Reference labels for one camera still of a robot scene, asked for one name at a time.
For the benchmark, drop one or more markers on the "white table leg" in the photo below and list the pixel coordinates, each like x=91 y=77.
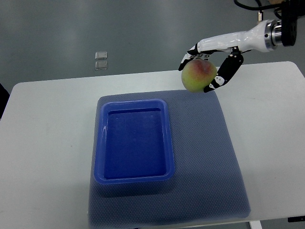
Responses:
x=255 y=224

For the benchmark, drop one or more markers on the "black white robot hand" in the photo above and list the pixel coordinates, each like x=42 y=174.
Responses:
x=235 y=44

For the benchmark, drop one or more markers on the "blue plastic tray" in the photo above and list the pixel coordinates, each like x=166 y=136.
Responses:
x=134 y=143

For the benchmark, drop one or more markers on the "upper metal floor plate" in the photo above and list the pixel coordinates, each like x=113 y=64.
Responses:
x=101 y=55

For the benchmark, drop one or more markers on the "grey-blue textured mat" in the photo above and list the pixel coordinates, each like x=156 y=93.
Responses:
x=207 y=184

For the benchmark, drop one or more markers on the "yellow-red peach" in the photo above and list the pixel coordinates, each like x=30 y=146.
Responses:
x=197 y=74

